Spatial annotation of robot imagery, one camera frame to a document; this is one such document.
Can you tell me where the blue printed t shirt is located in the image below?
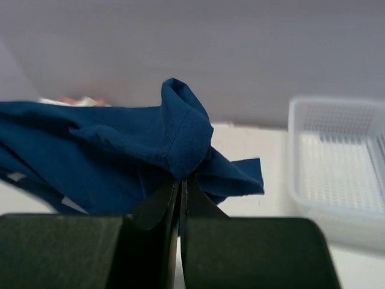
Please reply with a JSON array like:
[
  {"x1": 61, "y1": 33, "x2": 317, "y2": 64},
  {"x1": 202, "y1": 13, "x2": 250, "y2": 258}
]
[{"x1": 1, "y1": 78, "x2": 264, "y2": 214}]

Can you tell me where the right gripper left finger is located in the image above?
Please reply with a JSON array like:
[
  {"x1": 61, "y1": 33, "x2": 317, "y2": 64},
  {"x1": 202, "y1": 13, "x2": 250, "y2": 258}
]
[{"x1": 1, "y1": 181, "x2": 180, "y2": 288}]

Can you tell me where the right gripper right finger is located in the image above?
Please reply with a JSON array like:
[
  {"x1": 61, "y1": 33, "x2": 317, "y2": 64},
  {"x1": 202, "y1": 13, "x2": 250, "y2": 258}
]
[{"x1": 180, "y1": 177, "x2": 340, "y2": 289}]

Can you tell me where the white plastic basket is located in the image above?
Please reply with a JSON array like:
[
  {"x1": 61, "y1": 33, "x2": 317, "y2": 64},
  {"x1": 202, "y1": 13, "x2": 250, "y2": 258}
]
[{"x1": 288, "y1": 96, "x2": 384, "y2": 251}]

